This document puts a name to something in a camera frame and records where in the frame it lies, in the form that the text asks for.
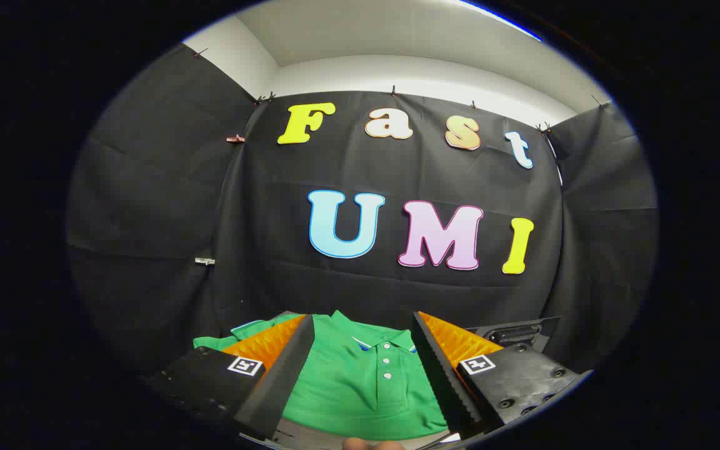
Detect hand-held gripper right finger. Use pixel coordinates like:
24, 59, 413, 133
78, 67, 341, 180
411, 311, 587, 439

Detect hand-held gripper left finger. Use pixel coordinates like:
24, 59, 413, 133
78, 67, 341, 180
141, 314, 316, 441

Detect green polo shirt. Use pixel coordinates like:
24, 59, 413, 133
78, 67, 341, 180
192, 310, 449, 441

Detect black backdrop cloth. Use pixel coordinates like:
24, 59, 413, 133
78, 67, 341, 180
66, 44, 659, 376

